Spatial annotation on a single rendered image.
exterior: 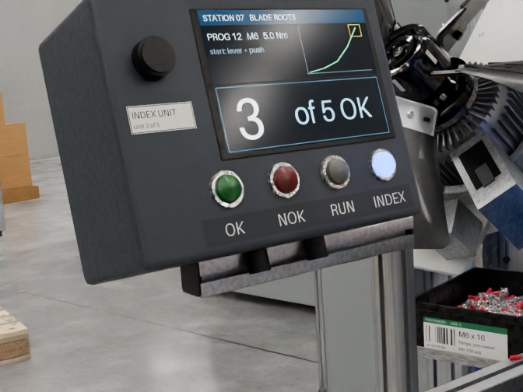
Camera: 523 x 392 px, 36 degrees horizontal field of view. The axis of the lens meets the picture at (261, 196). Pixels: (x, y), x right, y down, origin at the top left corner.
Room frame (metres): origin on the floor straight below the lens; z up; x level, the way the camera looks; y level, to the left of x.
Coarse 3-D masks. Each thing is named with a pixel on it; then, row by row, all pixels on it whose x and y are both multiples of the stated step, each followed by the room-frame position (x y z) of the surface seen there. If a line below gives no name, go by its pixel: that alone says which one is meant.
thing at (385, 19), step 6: (378, 0) 1.60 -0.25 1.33; (384, 0) 1.57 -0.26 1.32; (390, 0) 1.55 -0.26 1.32; (378, 6) 1.59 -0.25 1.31; (384, 6) 1.56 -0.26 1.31; (390, 6) 1.54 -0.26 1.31; (378, 12) 1.59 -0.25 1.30; (384, 12) 1.56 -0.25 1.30; (390, 12) 1.53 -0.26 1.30; (378, 18) 1.59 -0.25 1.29; (384, 18) 1.56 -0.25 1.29; (390, 18) 1.53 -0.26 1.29; (384, 24) 1.56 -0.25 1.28; (390, 24) 1.53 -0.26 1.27; (384, 30) 1.56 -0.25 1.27; (390, 30) 1.52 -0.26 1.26; (384, 36) 1.56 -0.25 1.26
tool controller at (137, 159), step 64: (128, 0) 0.56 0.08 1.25; (192, 0) 0.59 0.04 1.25; (256, 0) 0.62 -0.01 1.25; (320, 0) 0.66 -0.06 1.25; (64, 64) 0.59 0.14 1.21; (128, 64) 0.55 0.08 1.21; (192, 64) 0.58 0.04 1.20; (256, 64) 0.60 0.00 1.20; (320, 64) 0.64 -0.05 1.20; (384, 64) 0.68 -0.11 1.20; (64, 128) 0.60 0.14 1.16; (128, 128) 0.53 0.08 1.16; (192, 128) 0.56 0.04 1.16; (320, 128) 0.62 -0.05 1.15; (384, 128) 0.66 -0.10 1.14; (128, 192) 0.52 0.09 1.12; (192, 192) 0.54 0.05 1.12; (256, 192) 0.57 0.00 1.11; (320, 192) 0.60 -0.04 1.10; (384, 192) 0.64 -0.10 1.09; (128, 256) 0.53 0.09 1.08; (192, 256) 0.53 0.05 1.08; (256, 256) 0.62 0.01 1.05; (320, 256) 0.66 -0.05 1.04
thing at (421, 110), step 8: (400, 104) 1.38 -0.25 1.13; (408, 104) 1.38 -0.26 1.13; (416, 104) 1.38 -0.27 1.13; (424, 104) 1.38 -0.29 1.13; (400, 112) 1.37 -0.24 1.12; (416, 112) 1.37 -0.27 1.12; (424, 112) 1.37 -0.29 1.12; (432, 112) 1.38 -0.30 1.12; (408, 120) 1.36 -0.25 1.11; (416, 120) 1.36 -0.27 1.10; (432, 120) 1.37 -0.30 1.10; (416, 128) 1.35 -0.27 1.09; (424, 128) 1.35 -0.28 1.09; (432, 128) 1.35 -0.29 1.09
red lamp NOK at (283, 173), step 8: (272, 168) 0.58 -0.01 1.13; (280, 168) 0.58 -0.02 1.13; (288, 168) 0.58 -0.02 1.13; (272, 176) 0.58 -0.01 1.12; (280, 176) 0.58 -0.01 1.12; (288, 176) 0.58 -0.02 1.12; (296, 176) 0.59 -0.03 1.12; (272, 184) 0.58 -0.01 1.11; (280, 184) 0.58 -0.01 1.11; (288, 184) 0.58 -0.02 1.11; (296, 184) 0.58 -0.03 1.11; (272, 192) 0.58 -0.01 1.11; (280, 192) 0.58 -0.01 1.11; (288, 192) 0.58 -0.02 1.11; (296, 192) 0.59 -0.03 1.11
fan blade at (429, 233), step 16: (416, 144) 1.32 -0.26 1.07; (432, 144) 1.33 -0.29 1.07; (416, 160) 1.30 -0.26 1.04; (432, 160) 1.31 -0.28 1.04; (416, 176) 1.28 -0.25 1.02; (432, 176) 1.28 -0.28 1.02; (432, 192) 1.26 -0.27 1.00; (432, 208) 1.24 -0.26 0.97; (416, 224) 1.22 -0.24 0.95; (432, 224) 1.22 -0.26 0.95; (416, 240) 1.20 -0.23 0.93; (432, 240) 1.19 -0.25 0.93; (448, 240) 1.19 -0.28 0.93
